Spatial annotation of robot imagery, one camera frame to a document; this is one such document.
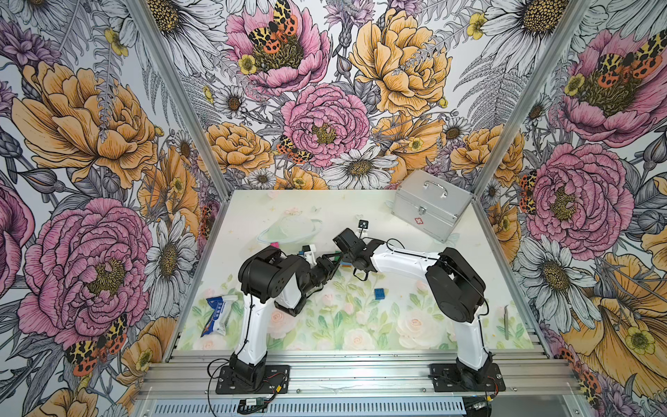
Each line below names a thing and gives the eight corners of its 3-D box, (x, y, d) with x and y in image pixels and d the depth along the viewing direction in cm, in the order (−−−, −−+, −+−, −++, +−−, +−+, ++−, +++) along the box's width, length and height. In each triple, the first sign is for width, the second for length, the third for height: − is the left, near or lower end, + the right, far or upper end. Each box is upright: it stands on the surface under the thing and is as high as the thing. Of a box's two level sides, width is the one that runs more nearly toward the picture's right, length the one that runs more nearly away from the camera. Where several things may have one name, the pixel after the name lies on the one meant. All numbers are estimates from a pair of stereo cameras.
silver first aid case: (390, 216, 117) (397, 187, 103) (410, 197, 124) (418, 168, 111) (440, 247, 106) (454, 219, 93) (458, 224, 114) (474, 195, 101)
